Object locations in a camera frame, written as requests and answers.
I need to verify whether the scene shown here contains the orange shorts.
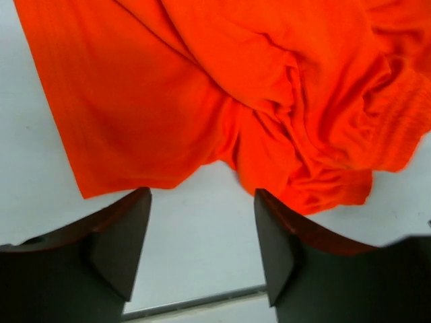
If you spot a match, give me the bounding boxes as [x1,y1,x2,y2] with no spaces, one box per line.
[15,1,430,215]

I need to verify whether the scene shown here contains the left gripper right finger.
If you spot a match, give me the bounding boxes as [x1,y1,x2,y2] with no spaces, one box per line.
[254,189,430,322]

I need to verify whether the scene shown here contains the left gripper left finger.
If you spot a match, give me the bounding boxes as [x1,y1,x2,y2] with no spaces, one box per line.
[1,188,152,322]

